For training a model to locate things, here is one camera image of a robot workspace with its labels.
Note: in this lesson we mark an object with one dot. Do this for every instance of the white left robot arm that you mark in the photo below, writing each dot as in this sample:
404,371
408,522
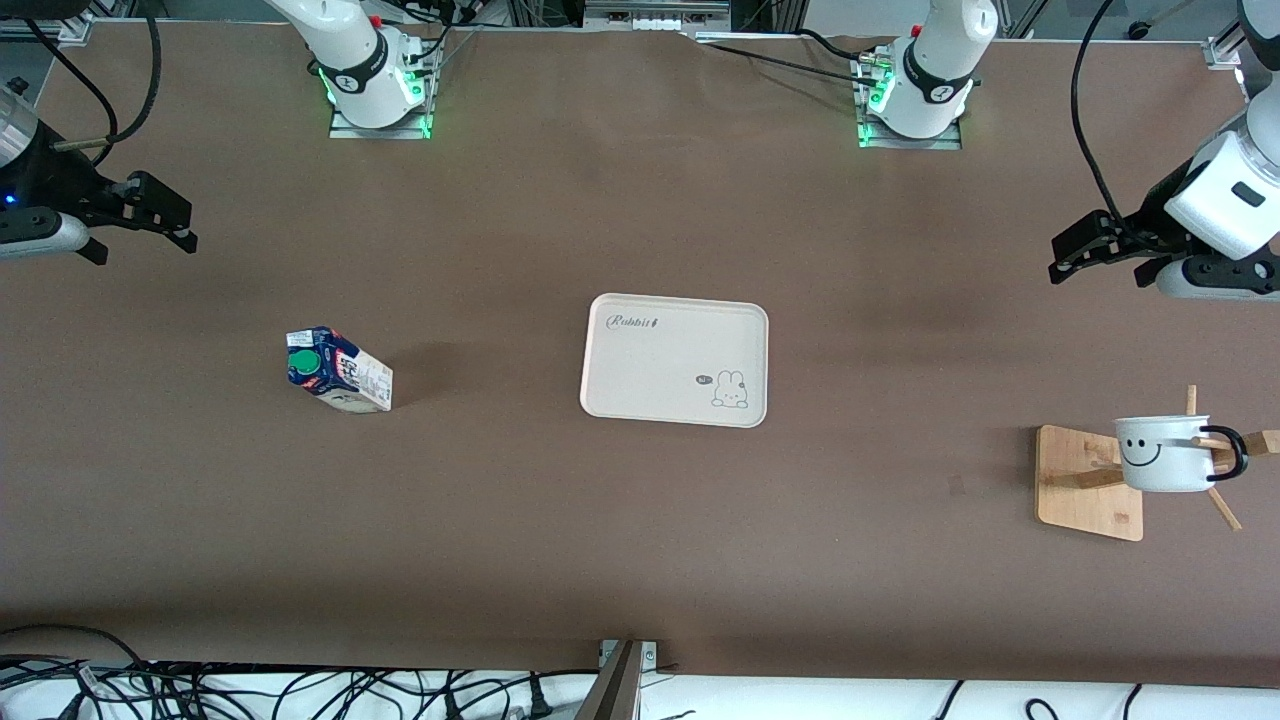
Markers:
940,70

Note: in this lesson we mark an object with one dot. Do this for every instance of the metal post with bracket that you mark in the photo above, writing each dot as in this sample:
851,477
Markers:
618,690

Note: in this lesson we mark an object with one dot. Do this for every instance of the blue milk carton green cap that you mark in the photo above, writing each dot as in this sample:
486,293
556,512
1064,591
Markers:
355,385

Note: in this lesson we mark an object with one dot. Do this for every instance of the black power plug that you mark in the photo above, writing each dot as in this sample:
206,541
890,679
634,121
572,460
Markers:
540,700

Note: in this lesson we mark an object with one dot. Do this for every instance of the white power strip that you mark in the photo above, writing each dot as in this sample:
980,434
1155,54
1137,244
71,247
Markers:
656,21

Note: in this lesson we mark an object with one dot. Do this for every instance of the aluminium corner bracket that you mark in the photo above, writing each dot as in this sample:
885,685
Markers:
1220,52

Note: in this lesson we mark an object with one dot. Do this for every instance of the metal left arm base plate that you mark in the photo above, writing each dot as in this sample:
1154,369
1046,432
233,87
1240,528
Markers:
950,143

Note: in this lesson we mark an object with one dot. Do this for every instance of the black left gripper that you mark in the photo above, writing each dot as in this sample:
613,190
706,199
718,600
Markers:
1143,228

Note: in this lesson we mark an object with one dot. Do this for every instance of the wooden cup rack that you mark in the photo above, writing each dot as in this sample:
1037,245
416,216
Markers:
1075,500

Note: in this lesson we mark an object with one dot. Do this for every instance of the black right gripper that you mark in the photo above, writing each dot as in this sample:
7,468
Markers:
62,178

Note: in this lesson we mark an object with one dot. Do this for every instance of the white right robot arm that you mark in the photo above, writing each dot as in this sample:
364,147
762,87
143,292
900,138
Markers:
362,70

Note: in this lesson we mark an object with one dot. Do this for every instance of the beige rabbit print tray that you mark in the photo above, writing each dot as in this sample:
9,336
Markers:
660,350

